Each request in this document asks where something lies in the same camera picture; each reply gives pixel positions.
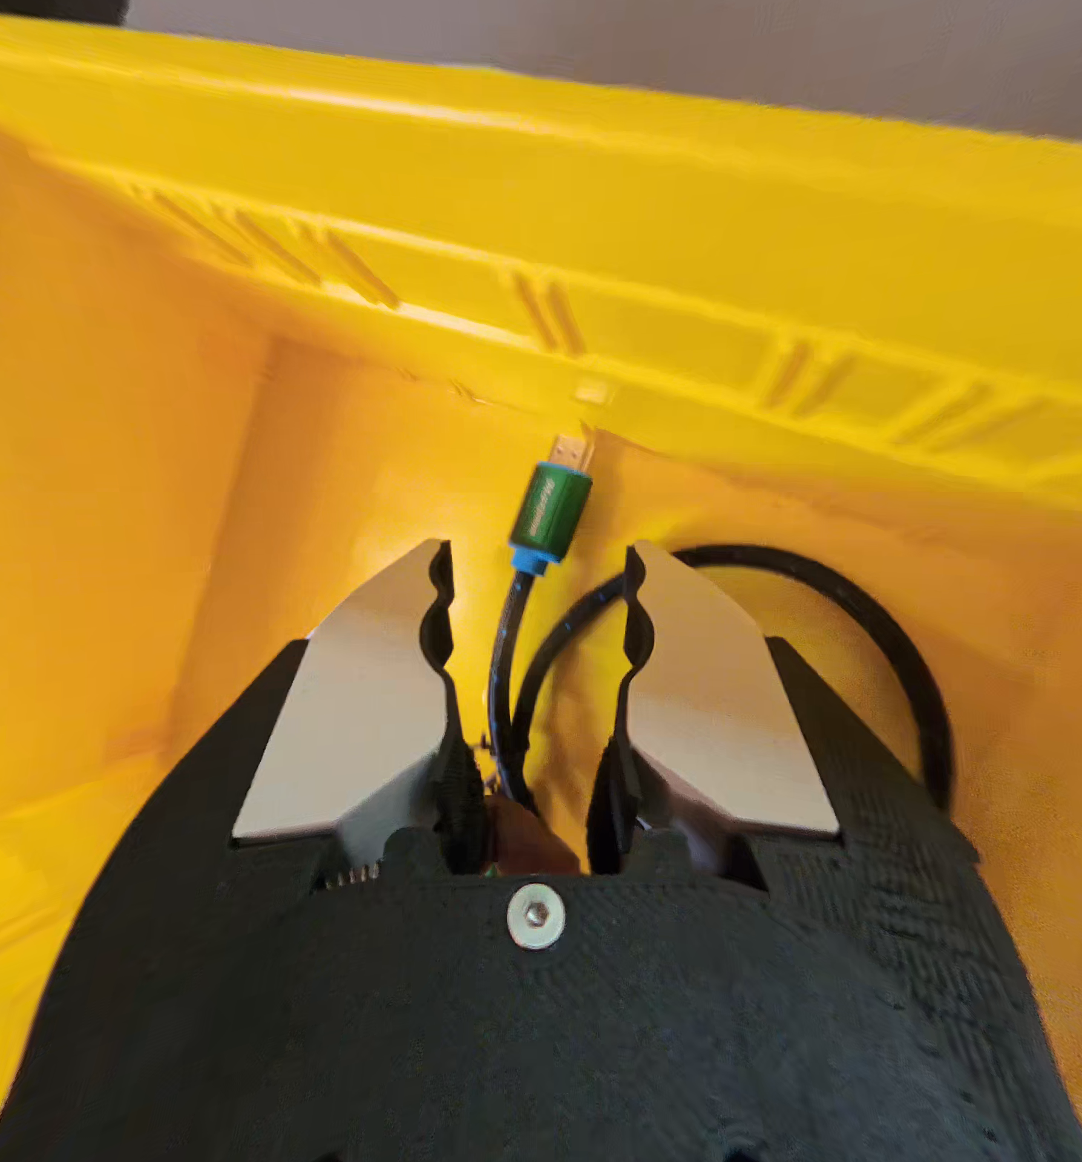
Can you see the person's left hand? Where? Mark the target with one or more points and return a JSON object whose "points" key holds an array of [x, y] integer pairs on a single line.
{"points": [[532, 840]]}

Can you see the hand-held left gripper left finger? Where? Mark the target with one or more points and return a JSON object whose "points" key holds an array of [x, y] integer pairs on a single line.
{"points": [[351, 717]]}

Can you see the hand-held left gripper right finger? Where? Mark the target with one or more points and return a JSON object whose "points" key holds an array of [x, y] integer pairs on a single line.
{"points": [[722, 726]]}

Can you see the yellow plastic bin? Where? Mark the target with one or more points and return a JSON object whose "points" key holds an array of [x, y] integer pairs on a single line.
{"points": [[232, 454]]}

